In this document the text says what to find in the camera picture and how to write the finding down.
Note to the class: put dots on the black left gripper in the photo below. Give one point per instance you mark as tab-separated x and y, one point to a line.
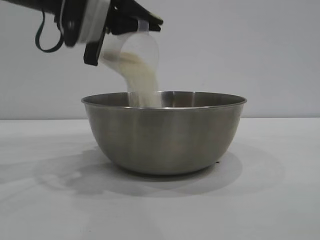
93	52

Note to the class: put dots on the clear plastic measuring cup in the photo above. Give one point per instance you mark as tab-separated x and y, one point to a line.
140	42

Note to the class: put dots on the white uncooked rice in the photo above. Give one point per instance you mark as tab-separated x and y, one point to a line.
145	82

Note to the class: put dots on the stainless steel mixing bowl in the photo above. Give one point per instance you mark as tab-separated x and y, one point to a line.
162	140

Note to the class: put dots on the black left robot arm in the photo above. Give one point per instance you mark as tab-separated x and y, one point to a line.
22	3

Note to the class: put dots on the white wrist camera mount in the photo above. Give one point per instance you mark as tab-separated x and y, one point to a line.
92	15

